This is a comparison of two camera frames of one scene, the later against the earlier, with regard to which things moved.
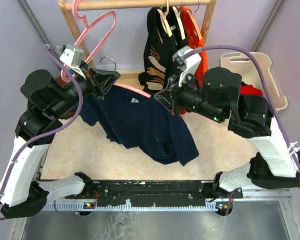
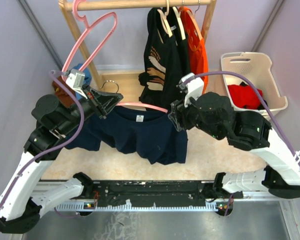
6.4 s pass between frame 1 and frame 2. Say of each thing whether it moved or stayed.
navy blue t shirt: moved
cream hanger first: stayed
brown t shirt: stayed
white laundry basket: stayed
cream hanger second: stayed
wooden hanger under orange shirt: stayed
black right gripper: moved
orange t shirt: stayed
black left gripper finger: moved
